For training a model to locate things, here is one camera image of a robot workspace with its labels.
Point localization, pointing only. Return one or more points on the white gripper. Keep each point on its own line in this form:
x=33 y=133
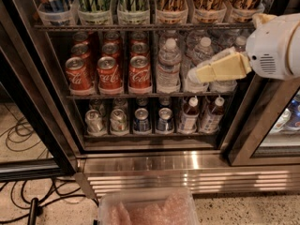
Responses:
x=268 y=49

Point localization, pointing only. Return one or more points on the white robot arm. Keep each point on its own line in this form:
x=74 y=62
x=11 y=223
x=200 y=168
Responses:
x=272 y=51

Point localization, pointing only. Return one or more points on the right fridge glass door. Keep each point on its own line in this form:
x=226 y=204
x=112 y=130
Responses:
x=258 y=135

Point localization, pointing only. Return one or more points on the blue can behind right door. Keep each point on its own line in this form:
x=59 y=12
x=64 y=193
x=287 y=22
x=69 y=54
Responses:
x=294 y=121

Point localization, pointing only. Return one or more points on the coca-cola can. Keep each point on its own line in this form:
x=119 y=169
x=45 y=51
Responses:
x=83 y=51
x=78 y=74
x=109 y=73
x=139 y=49
x=111 y=49
x=139 y=72

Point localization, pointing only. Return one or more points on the front right Coca-Cola can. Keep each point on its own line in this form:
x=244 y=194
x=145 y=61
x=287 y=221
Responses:
x=139 y=72

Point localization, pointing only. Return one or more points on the blue can front right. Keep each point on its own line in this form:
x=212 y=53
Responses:
x=165 y=121

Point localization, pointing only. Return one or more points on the blue can front left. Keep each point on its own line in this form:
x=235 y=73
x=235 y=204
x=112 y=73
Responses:
x=141 y=121

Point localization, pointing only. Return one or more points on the stainless fridge base grille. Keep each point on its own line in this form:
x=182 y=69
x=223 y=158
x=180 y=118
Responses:
x=202 y=172

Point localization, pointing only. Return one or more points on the front middle Coca-Cola can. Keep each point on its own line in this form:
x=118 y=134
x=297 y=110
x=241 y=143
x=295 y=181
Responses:
x=109 y=73

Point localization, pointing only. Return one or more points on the silver can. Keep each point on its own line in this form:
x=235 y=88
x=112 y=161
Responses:
x=118 y=122
x=94 y=123

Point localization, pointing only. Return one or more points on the front left Coca-Cola can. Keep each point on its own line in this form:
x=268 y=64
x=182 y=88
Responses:
x=78 y=74

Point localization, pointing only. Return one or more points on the silver can front left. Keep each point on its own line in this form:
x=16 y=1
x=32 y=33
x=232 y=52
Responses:
x=94 y=123

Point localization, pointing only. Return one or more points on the open fridge glass door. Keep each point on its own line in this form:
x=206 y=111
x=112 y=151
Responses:
x=25 y=56

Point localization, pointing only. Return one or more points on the front middle water bottle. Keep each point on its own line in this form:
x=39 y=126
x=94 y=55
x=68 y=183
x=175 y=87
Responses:
x=202 y=51

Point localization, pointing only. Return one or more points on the water bottle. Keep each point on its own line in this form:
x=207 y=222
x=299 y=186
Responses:
x=202 y=51
x=239 y=43
x=169 y=60

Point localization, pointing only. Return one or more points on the front right water bottle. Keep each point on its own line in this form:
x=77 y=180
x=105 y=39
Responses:
x=239 y=43

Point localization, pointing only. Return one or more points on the right tea bottle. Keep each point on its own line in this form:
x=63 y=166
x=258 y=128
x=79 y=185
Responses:
x=212 y=115

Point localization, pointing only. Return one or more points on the tea bottle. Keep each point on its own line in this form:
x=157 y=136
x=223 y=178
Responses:
x=212 y=115
x=189 y=115

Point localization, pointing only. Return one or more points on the front left water bottle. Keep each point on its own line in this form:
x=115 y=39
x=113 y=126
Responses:
x=169 y=60

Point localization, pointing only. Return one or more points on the left tea bottle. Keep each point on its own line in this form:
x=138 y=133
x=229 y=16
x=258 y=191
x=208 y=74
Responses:
x=189 y=115

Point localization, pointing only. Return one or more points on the clear plastic bin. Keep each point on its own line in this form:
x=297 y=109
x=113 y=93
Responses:
x=148 y=206

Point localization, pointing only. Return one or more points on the middle wire shelf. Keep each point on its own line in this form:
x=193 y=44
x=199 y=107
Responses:
x=154 y=95

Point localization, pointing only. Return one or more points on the wire shelf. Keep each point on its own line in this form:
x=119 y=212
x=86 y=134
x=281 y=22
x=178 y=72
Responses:
x=145 y=27
x=154 y=95

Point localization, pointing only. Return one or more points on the top wire shelf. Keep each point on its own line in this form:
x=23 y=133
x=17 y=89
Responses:
x=145 y=27

